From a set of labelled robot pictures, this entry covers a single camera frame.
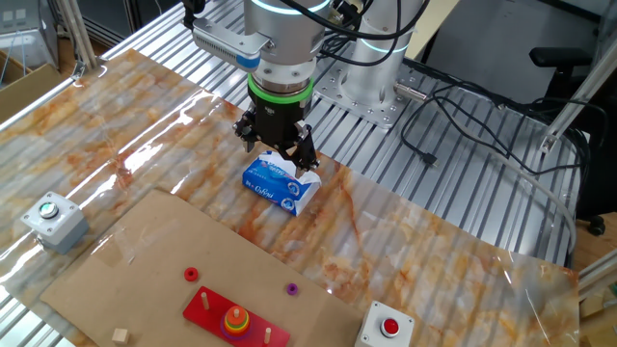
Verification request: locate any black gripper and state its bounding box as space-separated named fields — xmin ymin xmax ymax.
xmin=232 ymin=92 xmax=320 ymax=179

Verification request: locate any red Hanoi base with pegs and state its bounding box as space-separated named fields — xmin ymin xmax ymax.
xmin=182 ymin=285 xmax=292 ymax=347

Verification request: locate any blue white tissue pack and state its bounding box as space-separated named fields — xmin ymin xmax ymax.
xmin=241 ymin=149 xmax=323 ymax=217

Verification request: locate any marble pattern plastic mat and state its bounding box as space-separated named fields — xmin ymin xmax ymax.
xmin=0 ymin=47 xmax=582 ymax=347

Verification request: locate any brown cardboard sheet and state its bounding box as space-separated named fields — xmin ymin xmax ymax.
xmin=40 ymin=188 xmax=367 ymax=347

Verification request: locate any clear tape patch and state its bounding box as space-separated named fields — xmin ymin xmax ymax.
xmin=91 ymin=225 xmax=142 ymax=269

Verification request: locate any grey box with red button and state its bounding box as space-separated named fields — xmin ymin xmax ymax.
xmin=355 ymin=300 xmax=416 ymax=347

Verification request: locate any grey box with green button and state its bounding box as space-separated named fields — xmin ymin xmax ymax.
xmin=19 ymin=191 xmax=91 ymax=255

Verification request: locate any open cardboard box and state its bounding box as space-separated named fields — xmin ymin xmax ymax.
xmin=0 ymin=50 xmax=64 ymax=121

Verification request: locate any black office chair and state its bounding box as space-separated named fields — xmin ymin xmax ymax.
xmin=528 ymin=45 xmax=617 ymax=237

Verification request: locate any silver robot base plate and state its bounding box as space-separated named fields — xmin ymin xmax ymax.
xmin=312 ymin=60 xmax=430 ymax=130

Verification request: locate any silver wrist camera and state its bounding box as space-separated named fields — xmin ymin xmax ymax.
xmin=191 ymin=17 xmax=274 ymax=72

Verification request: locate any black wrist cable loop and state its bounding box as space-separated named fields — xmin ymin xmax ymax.
xmin=279 ymin=0 xmax=430 ymax=67

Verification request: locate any black cable with plug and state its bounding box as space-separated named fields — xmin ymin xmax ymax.
xmin=399 ymin=89 xmax=584 ymax=177

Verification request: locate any large red Hanoi ring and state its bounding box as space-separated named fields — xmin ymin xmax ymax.
xmin=222 ymin=321 xmax=252 ymax=336

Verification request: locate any large purple Hanoi ring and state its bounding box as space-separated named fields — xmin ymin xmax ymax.
xmin=220 ymin=323 xmax=253 ymax=341

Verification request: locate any aluminium frame post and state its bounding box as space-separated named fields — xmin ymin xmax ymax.
xmin=539 ymin=47 xmax=617 ymax=154
xmin=57 ymin=0 xmax=97 ymax=68

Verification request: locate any grey cable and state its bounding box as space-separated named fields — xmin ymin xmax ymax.
xmin=481 ymin=148 xmax=578 ymax=254

